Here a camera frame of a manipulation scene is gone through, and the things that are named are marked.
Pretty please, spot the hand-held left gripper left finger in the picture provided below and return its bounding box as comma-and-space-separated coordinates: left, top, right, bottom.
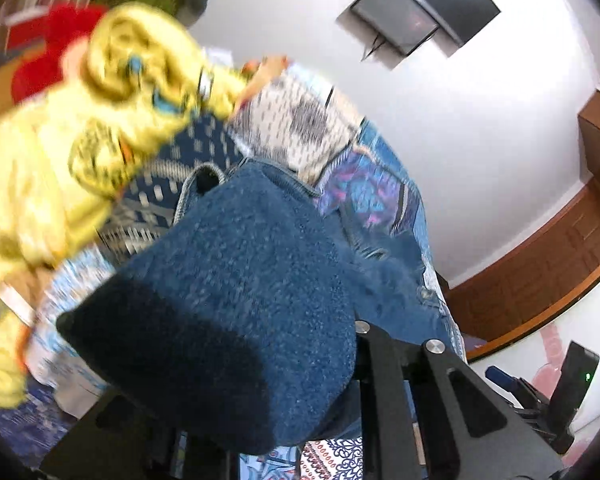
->
39, 389, 241, 480

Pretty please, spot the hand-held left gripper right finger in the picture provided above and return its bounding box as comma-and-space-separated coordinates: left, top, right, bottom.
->
354, 319, 567, 480

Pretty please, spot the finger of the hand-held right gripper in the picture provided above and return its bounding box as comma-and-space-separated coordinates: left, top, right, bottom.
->
485, 366, 552, 413

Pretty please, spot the blue denim jacket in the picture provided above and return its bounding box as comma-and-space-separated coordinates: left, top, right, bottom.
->
55, 157, 454, 457

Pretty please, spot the brown wooden door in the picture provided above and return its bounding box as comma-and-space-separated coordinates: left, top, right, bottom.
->
447, 180, 600, 362

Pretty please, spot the blue patchwork bedspread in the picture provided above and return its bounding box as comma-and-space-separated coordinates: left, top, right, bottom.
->
0, 55, 467, 480

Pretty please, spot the yellow cartoon blanket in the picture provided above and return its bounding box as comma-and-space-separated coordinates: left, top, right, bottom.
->
0, 2, 252, 411

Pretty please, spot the navy dotted cloth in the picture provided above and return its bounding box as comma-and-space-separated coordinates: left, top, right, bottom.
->
96, 110, 247, 263

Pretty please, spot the red plush toy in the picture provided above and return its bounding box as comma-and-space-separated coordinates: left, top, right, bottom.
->
10, 4, 112, 102

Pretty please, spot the black monitor cable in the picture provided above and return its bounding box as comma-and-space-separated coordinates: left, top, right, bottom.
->
362, 34, 387, 62

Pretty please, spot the small black wall monitor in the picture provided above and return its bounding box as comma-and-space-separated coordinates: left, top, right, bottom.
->
336, 0, 440, 57

